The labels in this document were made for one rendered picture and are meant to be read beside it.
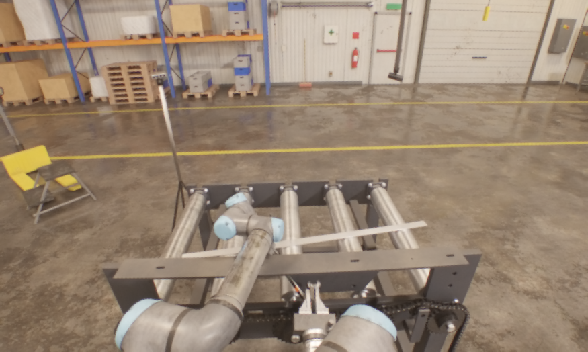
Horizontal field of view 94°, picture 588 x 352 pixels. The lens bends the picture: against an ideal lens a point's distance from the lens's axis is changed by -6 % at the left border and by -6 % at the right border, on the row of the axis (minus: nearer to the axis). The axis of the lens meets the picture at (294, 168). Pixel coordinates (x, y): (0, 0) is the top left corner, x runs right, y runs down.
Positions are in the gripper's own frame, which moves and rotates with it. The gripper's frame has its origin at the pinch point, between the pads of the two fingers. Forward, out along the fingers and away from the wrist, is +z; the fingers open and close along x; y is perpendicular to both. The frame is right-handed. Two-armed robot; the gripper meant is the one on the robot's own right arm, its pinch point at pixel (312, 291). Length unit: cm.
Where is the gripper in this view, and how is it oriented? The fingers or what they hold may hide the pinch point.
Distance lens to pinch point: 106.2
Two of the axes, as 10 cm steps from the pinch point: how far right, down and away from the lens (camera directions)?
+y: 0.8, -7.4, -6.7
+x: -10.0, -0.4, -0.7
